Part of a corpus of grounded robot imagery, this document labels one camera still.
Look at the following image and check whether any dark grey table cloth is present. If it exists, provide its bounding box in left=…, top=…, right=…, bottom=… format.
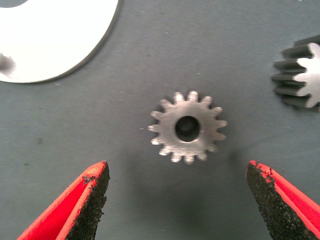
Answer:
left=0, top=0, right=320, bottom=240

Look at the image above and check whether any steel planetary gear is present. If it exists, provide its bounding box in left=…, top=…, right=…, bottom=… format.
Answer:
left=147, top=90, right=228, bottom=165
left=270, top=34, right=320, bottom=112

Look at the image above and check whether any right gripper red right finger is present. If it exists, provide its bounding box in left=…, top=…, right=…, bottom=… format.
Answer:
left=245, top=160, right=320, bottom=240

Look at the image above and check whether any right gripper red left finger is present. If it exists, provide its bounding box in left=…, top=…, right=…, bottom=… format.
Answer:
left=17, top=160, right=111, bottom=240

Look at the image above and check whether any round metal carrier plate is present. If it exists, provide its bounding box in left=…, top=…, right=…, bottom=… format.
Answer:
left=0, top=0, right=124, bottom=84

